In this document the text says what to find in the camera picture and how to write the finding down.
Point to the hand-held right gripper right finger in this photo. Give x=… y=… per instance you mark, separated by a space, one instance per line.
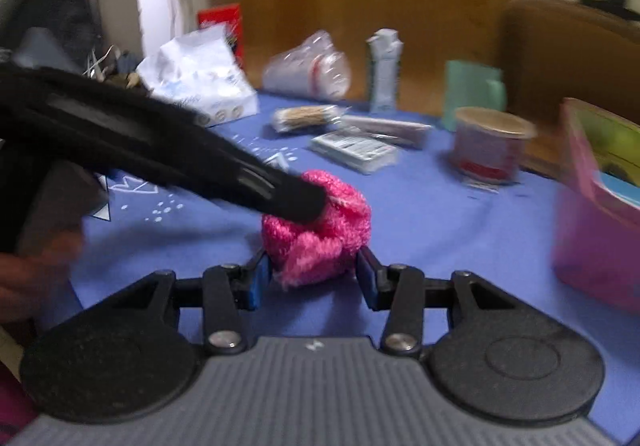
x=367 y=282

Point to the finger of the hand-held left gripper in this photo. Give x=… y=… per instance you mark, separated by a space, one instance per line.
x=270 y=186

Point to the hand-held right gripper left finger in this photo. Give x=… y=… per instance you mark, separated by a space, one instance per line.
x=260 y=282

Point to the pink knitted scrunchie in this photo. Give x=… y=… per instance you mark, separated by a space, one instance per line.
x=320 y=246

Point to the pink storage box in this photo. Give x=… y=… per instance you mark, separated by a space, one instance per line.
x=590 y=251

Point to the blue plastic case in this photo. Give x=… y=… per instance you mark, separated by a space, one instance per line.
x=622 y=191

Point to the person's left hand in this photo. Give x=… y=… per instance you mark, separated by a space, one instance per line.
x=35 y=281

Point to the bag of cotton swabs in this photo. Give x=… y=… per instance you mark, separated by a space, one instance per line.
x=305 y=118

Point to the small green tissue pack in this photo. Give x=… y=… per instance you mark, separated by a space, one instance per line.
x=355 y=150

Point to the blue printed tablecloth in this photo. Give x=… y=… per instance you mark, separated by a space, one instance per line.
x=450 y=236

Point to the plastic cups in bag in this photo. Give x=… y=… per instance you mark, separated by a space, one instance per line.
x=305 y=70

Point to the white flat packet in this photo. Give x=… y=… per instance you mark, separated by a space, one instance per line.
x=390 y=128

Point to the large white tissue pack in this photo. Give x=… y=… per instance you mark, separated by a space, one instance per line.
x=200 y=70

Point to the green white drink carton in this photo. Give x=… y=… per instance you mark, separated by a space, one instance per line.
x=384 y=70

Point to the red cardboard box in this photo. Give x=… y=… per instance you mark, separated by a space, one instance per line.
x=220 y=18

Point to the red snack cup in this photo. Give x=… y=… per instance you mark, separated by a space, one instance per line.
x=487 y=150

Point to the mint green mug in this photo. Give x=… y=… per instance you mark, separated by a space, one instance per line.
x=470 y=90

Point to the brown chair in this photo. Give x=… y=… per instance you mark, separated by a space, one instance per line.
x=560 y=50

